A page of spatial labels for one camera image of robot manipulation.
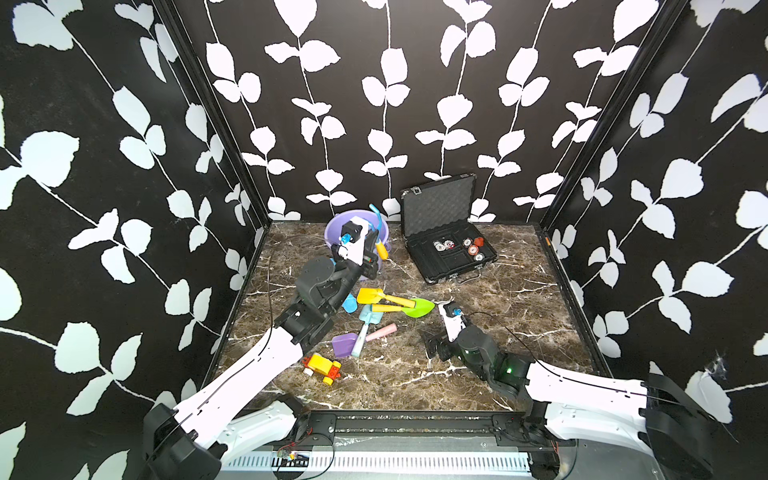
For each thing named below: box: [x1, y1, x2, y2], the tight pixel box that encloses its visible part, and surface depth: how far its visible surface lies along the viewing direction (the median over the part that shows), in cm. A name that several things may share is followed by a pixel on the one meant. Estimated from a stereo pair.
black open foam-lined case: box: [400, 173, 499, 284], surface depth 111 cm
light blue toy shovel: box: [351, 304, 383, 358], surface depth 95 cm
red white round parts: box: [434, 237, 485, 261], surface depth 113 cm
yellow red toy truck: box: [302, 353, 342, 386], surface depth 82 cm
